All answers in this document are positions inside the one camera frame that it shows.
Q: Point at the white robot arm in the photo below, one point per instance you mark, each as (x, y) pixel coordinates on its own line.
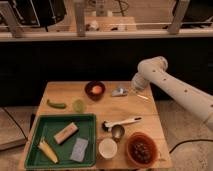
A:
(153, 70)

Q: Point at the small metal measuring cup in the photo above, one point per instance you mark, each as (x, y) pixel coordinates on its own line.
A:
(118, 131)

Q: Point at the white plastic cup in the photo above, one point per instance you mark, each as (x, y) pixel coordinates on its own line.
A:
(107, 148)

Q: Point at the orange egg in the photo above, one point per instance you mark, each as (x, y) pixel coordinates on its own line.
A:
(96, 90)

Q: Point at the dark brown bowl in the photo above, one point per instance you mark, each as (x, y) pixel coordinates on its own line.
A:
(88, 88)

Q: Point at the light blue cloth piece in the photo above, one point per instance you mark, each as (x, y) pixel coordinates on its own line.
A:
(117, 92)

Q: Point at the green lime slice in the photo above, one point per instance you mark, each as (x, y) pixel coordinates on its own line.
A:
(79, 106)

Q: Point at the green pepper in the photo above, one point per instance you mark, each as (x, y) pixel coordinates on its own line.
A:
(56, 105)

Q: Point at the wooden block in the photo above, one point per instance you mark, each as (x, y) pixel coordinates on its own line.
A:
(66, 132)

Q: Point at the blue sponge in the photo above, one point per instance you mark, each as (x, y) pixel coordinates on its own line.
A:
(79, 150)

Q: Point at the orange bowl with dark food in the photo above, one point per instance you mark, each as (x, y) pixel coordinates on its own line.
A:
(141, 150)

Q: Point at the green plastic tray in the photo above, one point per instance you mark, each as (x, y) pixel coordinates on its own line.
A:
(47, 126)

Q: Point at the yellow corn cob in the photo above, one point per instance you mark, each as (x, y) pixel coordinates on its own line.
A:
(48, 151)

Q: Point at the white handled measuring spoon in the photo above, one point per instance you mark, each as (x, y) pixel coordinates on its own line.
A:
(107, 126)

